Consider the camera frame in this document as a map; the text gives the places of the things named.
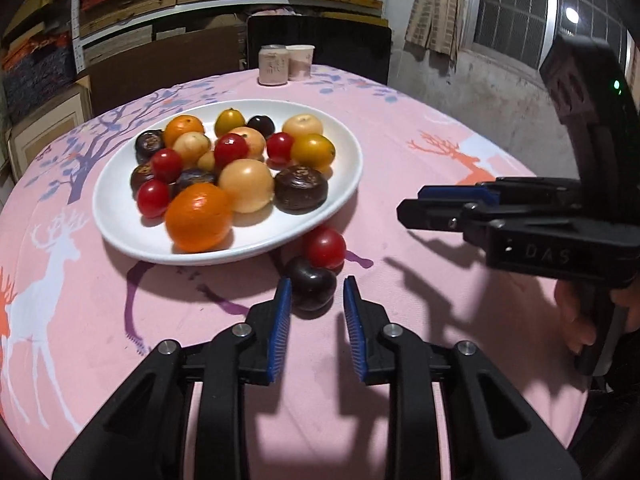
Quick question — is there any white paper cup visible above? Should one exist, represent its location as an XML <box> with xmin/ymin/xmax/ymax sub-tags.
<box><xmin>285</xmin><ymin>44</ymin><xmax>314</xmax><ymax>81</ymax></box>

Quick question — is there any black chair back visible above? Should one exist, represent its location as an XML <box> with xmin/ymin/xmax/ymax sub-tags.
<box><xmin>246</xmin><ymin>15</ymin><xmax>392</xmax><ymax>84</ymax></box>

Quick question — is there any dark purple plum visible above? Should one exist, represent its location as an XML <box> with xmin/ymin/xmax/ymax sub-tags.
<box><xmin>284</xmin><ymin>256</ymin><xmax>337</xmax><ymax>312</ymax></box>
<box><xmin>246</xmin><ymin>115</ymin><xmax>276</xmax><ymax>139</ymax></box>

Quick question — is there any beige hanging curtain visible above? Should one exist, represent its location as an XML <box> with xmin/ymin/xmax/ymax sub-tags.
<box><xmin>405</xmin><ymin>0</ymin><xmax>464</xmax><ymax>65</ymax></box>

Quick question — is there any pale yellow apple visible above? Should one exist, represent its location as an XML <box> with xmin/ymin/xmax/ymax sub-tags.
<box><xmin>231</xmin><ymin>126</ymin><xmax>266</xmax><ymax>160</ymax></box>
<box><xmin>281</xmin><ymin>114</ymin><xmax>323</xmax><ymax>138</ymax></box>

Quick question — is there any small tan longan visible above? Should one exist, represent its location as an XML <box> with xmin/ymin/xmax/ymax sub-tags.
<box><xmin>196</xmin><ymin>151</ymin><xmax>216</xmax><ymax>174</ymax></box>

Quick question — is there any red cherry tomato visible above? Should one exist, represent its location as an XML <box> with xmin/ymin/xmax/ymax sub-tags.
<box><xmin>150</xmin><ymin>148</ymin><xmax>183</xmax><ymax>184</ymax></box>
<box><xmin>302</xmin><ymin>226</ymin><xmax>346</xmax><ymax>271</ymax></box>
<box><xmin>266</xmin><ymin>132</ymin><xmax>295</xmax><ymax>166</ymax></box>
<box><xmin>214</xmin><ymin>133</ymin><xmax>250</xmax><ymax>169</ymax></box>
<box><xmin>136</xmin><ymin>179</ymin><xmax>171</xmax><ymax>219</ymax></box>

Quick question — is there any large orange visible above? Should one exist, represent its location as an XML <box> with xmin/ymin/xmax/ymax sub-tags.
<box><xmin>164</xmin><ymin>183</ymin><xmax>233</xmax><ymax>252</ymax></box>

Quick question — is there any dark wooden board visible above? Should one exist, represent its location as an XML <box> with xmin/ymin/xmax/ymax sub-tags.
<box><xmin>87</xmin><ymin>26</ymin><xmax>241</xmax><ymax>115</ymax></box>

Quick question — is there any striped yellow pepino melon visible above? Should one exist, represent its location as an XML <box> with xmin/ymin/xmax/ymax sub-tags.
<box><xmin>172</xmin><ymin>132</ymin><xmax>212</xmax><ymax>169</ymax></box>

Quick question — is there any right window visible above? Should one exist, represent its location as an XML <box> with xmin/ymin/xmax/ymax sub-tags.
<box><xmin>461</xmin><ymin>0</ymin><xmax>636</xmax><ymax>81</ymax></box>

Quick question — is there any framed picture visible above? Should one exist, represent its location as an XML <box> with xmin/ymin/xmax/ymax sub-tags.
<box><xmin>8</xmin><ymin>84</ymin><xmax>93</xmax><ymax>180</ymax></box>

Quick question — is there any pink beverage can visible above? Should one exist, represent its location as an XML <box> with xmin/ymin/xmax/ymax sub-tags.
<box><xmin>258</xmin><ymin>44</ymin><xmax>288</xmax><ymax>87</ymax></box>

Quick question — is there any dark brown mangosteen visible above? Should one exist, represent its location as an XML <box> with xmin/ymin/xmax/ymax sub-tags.
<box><xmin>134</xmin><ymin>129</ymin><xmax>165</xmax><ymax>165</ymax></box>
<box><xmin>129</xmin><ymin>162</ymin><xmax>154</xmax><ymax>197</ymax></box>
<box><xmin>273</xmin><ymin>165</ymin><xmax>329</xmax><ymax>214</ymax></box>
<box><xmin>171</xmin><ymin>168</ymin><xmax>217</xmax><ymax>196</ymax></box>

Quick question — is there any right hand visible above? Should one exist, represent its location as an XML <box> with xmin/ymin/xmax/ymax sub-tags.
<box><xmin>553</xmin><ymin>277</ymin><xmax>640</xmax><ymax>356</ymax></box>

